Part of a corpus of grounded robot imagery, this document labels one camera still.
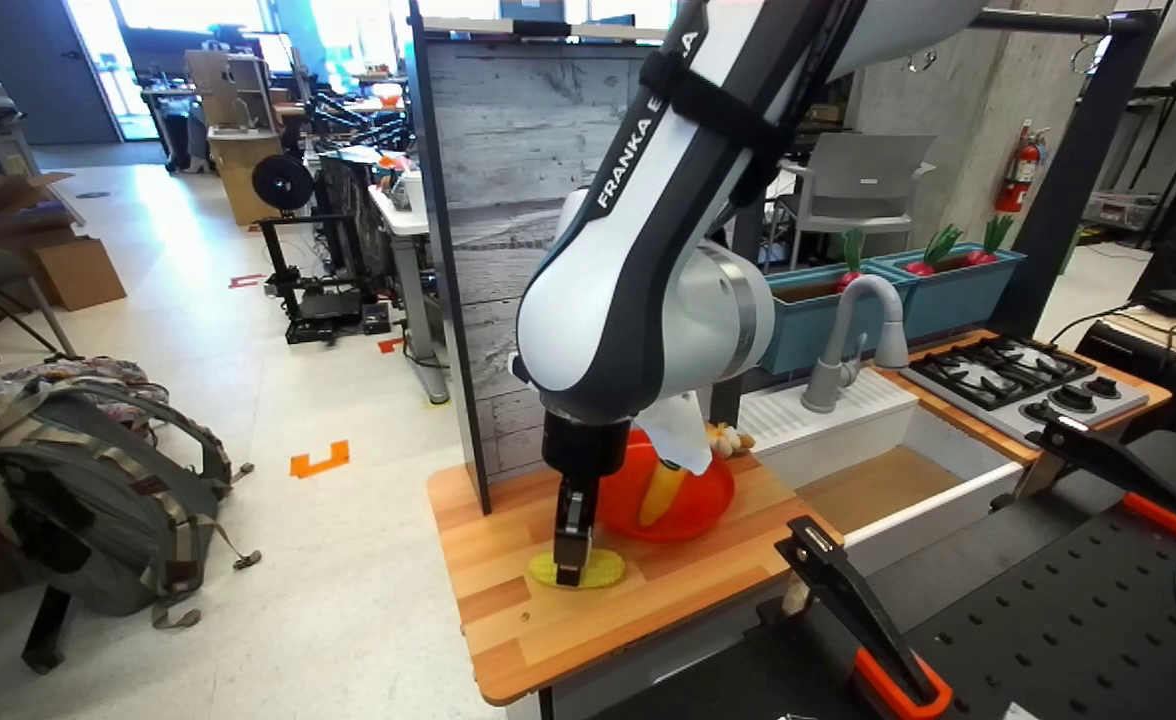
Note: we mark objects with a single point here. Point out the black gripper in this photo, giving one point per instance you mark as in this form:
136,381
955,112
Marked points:
587,450

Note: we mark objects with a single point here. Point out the white black Franka arm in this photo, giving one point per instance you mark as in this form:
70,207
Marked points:
643,187

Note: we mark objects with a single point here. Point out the wooden cutting board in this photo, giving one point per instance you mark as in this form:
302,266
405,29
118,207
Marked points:
551,626

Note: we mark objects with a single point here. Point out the red plastic plate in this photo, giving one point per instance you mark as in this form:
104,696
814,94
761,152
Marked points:
702,507

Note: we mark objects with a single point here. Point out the beige toy garlic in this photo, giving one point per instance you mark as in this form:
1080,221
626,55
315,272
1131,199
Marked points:
734,439

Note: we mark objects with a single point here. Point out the white workshop table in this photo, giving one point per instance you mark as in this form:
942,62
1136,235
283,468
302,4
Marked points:
410,235

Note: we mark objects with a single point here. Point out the grey toy faucet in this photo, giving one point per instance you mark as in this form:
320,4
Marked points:
854,323

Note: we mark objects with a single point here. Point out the grey wood-print backsplash panel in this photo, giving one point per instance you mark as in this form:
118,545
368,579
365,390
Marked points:
492,175

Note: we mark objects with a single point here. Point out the black machine on stand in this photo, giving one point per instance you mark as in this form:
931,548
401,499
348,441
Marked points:
315,243

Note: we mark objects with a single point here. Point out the green toy plant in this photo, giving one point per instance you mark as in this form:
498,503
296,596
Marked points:
942,245
997,235
854,248

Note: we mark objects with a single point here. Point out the short teal planter box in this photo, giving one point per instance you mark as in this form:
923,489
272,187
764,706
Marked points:
961,299

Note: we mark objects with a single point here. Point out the black toy stove top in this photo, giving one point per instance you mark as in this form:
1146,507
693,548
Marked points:
1014,381

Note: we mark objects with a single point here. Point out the grey olive backpack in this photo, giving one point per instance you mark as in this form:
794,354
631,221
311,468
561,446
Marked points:
95,493

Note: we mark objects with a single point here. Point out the tan wooden cabinet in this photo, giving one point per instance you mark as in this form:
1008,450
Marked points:
233,146

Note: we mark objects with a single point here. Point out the black stool leg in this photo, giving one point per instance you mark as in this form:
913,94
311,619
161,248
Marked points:
48,635

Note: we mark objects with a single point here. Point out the brown cardboard box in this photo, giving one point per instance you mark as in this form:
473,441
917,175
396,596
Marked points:
73,270

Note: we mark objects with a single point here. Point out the red fire extinguisher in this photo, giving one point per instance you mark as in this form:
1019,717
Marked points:
1019,168

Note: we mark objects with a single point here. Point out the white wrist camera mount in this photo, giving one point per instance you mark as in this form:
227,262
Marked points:
674,430

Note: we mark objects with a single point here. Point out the orange floor bracket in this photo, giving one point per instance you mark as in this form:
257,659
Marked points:
316,463

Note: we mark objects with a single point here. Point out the black metal kitchen frame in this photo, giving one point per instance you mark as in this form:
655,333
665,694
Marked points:
1080,175

